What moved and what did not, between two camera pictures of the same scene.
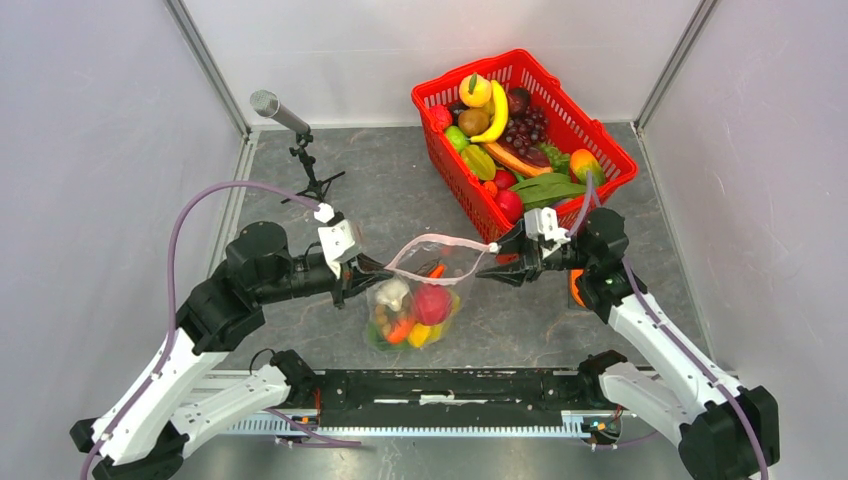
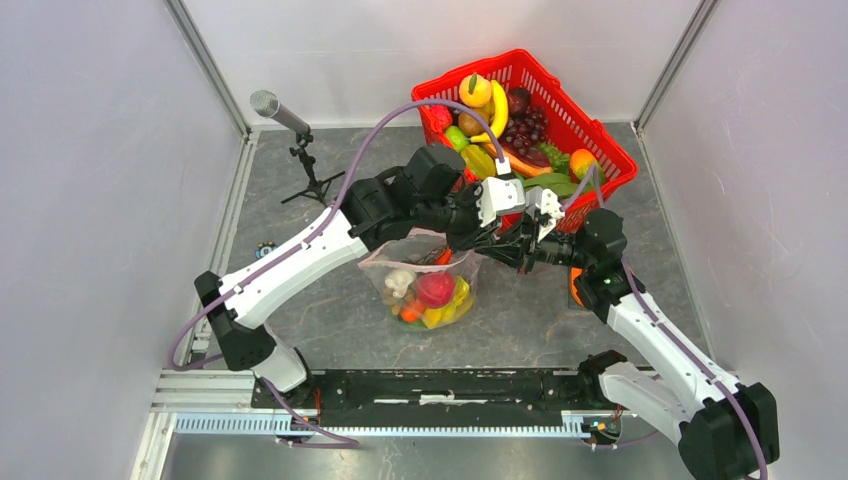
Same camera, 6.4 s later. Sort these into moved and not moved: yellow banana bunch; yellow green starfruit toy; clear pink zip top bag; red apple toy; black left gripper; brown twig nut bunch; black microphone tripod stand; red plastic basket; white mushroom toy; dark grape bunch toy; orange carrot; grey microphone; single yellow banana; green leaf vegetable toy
Moved: red apple toy; brown twig nut bunch; clear pink zip top bag; white mushroom toy; orange carrot; black left gripper; yellow banana bunch
Not moved: yellow green starfruit toy; single yellow banana; dark grape bunch toy; green leaf vegetable toy; grey microphone; red plastic basket; black microphone tripod stand
